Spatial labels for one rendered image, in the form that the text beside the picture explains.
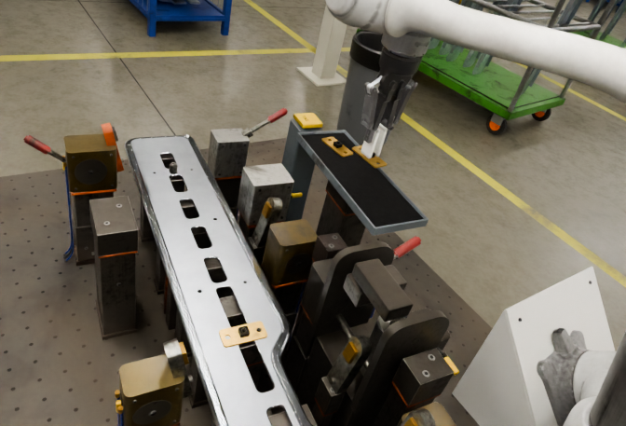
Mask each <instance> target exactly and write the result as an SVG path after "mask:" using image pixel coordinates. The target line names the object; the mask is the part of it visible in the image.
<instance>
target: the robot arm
mask: <svg viewBox="0 0 626 426"><path fill-rule="evenodd" d="M325 2H326V6H327V8H328V10H329V11H330V13H331V14H332V15H333V16H334V17H335V18H336V19H337V20H339V21H341V22H343V23H344V24H346V25H349V26H351V27H361V29H362V30H366V31H371V32H376V33H380V34H383V36H382V40H381V42H382V44H383V46H384V47H383V49H382V53H381V56H380V60H379V65H380V71H379V73H378V75H377V76H376V79H375V81H374V82H372V83H371V84H370V83H369V82H366V83H365V84H364V89H365V97H364V104H363V110H362V117H361V124H362V125H364V126H365V127H366V128H367V130H366V132H365V135H364V142H363V145H362V148H361V152H362V154H363V155H365V156H366V157H367V158H371V157H372V154H373V152H375V155H376V156H377V157H379V155H380V152H381V149H382V146H383V143H384V140H385V139H386V137H387V133H388V130H391V131H392V130H393V129H394V127H392V126H391V125H393V124H394V125H396V124H398V122H399V120H400V118H401V114H402V112H403V110H404V108H405V106H406V104H407V102H408V100H409V98H410V96H411V94H412V92H413V91H414V89H415V88H416V86H417V83H416V82H414V80H412V79H411V76H412V75H414V74H415V72H416V69H417V66H418V64H419V61H420V57H421V56H424V55H425V54H426V52H427V50H428V47H429V42H430V39H431V38H435V39H439V40H442V41H444V42H447V43H450V44H453V45H457V46H460V47H462V48H468V49H472V50H475V51H479V52H481V53H485V54H488V55H491V56H495V57H498V58H501V59H504V60H508V61H511V62H517V63H520V64H523V65H527V66H530V67H533V68H537V69H539V70H543V71H546V72H550V73H553V74H557V75H559V76H564V77H568V78H571V79H574V80H577V81H579V82H582V83H584V84H587V85H590V86H592V87H594V88H597V89H599V90H601V91H603V92H605V93H607V94H609V95H611V96H613V97H615V98H616V99H618V100H620V101H621V102H623V103H625V104H626V48H620V47H617V46H614V45H610V44H607V43H604V42H601V41H597V40H594V39H590V38H588V37H584V36H580V35H577V34H571V33H567V32H563V31H558V30H554V29H551V28H547V27H543V26H539V25H535V24H532V23H528V22H523V21H517V20H513V19H509V18H505V17H501V16H498V15H494V14H490V13H485V12H482V11H479V10H475V9H472V8H469V7H463V6H461V5H459V4H456V3H454V2H451V1H449V0H325ZM380 123H381V124H380ZM552 335H553V342H554V348H555V351H554V352H553V353H552V354H551V355H549V356H548V357H547V358H546V359H544V360H541V361H539V362H538V364H537V372H538V375H539V376H540V378H541V379H542V382H543V384H544V387H545V390H546V393H547V395H548V398H549V400H550V403H551V408H552V411H553V414H554V416H555V418H556V421H557V426H626V331H625V333H624V336H623V338H622V340H621V342H620V344H619V347H618V350H617V351H609V350H587V347H586V344H585V339H584V335H583V334H582V332H581V331H579V330H573V331H572V332H571V334H570V335H569V334H568V333H567V331H566V330H565V329H564V328H558V329H557V330H556V329H554V330H553V331H552Z"/></svg>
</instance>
